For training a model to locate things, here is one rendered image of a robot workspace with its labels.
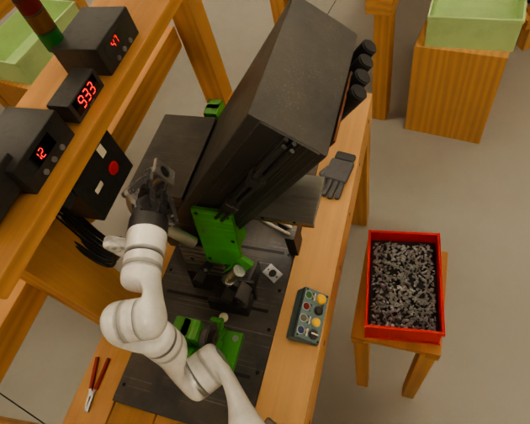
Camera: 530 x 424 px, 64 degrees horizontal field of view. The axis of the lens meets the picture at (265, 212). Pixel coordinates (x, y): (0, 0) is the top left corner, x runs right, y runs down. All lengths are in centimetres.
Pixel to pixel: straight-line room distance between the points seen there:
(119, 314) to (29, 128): 43
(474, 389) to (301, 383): 112
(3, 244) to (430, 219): 208
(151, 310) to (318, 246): 79
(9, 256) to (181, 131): 65
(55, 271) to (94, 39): 55
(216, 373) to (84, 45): 78
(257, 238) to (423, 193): 137
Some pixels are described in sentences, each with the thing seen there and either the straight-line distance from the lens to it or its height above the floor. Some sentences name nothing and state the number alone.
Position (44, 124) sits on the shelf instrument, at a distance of 96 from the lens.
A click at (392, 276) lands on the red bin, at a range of 137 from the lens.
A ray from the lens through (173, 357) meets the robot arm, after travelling 83.
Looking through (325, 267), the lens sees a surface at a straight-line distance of 136.
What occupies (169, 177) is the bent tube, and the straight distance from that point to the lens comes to 92.
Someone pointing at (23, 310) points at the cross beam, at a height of 124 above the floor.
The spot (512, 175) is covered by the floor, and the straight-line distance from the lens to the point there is 276.
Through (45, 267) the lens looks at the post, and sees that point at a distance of 114.
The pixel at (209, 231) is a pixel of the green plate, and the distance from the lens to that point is 114.
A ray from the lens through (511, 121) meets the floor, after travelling 302.
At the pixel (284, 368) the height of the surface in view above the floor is 90.
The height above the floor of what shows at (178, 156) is 124.
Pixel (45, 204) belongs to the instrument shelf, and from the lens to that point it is 93.
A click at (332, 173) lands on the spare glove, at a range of 152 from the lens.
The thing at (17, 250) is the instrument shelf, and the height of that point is 154.
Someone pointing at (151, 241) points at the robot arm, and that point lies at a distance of 79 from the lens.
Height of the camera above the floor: 214
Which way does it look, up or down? 56 degrees down
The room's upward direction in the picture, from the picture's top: 20 degrees counter-clockwise
